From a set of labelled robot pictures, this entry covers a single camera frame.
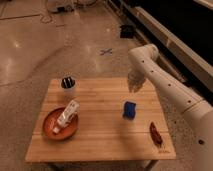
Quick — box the floor cable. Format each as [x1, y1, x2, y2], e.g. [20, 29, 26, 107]
[39, 0, 54, 24]

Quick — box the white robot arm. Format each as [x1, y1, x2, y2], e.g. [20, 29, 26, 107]
[128, 44, 213, 171]

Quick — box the blue sponge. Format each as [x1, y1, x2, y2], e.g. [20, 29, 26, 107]
[123, 101, 136, 120]

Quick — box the dark red utensil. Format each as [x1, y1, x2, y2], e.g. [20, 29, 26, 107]
[149, 123, 163, 146]

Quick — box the black box on floor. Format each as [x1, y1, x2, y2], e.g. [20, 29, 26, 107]
[120, 25, 134, 38]

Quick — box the orange-red plate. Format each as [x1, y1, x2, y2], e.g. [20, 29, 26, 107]
[42, 107, 78, 141]

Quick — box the wooden table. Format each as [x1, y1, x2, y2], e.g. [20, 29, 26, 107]
[25, 78, 176, 163]

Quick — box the white cup with markers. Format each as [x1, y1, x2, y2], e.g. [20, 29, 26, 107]
[61, 76, 76, 98]

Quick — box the white spray bottle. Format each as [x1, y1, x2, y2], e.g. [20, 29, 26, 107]
[53, 100, 79, 134]

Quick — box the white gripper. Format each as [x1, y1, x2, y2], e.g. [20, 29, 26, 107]
[128, 77, 145, 93]

